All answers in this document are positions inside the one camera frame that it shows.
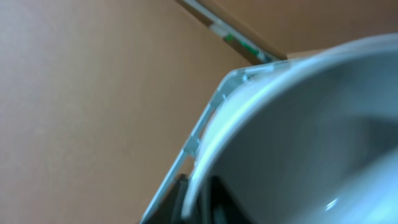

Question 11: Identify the grey bowl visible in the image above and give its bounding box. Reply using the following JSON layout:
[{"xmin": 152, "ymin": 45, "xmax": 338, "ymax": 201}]
[{"xmin": 181, "ymin": 33, "xmax": 398, "ymax": 224}]

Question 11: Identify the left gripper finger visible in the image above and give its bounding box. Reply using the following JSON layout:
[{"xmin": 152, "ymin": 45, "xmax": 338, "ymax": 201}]
[{"xmin": 155, "ymin": 174, "xmax": 252, "ymax": 224}]

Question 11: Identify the grey dishwasher rack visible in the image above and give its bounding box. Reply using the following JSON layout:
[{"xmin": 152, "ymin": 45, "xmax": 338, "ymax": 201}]
[{"xmin": 141, "ymin": 60, "xmax": 293, "ymax": 223}]

